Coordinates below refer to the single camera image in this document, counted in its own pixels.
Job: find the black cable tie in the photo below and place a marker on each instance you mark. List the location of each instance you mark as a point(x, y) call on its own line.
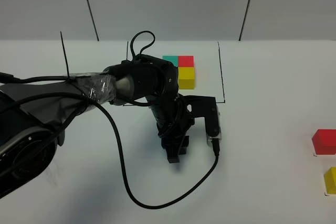
point(65, 57)

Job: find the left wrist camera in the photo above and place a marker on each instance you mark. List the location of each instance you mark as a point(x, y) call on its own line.
point(206, 108)

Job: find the yellow template block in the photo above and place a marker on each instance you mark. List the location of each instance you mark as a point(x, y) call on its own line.
point(186, 78)

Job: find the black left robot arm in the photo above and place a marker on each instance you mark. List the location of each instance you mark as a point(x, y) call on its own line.
point(36, 111)

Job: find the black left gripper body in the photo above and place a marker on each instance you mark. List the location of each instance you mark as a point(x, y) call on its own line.
point(173, 120)

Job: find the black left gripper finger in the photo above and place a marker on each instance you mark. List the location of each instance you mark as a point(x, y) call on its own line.
point(175, 147)

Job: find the red template block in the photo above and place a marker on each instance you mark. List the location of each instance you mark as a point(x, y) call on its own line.
point(186, 61)

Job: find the green template block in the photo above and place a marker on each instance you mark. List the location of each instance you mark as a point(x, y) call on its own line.
point(172, 59)

